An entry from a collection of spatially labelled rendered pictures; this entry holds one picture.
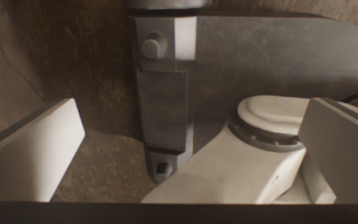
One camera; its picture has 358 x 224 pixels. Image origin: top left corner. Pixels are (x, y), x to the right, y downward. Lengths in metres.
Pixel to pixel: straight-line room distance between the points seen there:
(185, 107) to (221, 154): 0.20
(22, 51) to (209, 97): 0.74
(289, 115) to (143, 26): 0.31
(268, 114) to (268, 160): 0.07
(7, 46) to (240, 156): 0.92
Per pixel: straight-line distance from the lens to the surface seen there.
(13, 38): 0.99
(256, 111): 0.36
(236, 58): 0.46
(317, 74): 0.51
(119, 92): 0.78
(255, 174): 0.31
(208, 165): 0.30
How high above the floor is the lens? 0.61
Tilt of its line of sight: 57 degrees down
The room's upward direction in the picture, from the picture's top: 157 degrees counter-clockwise
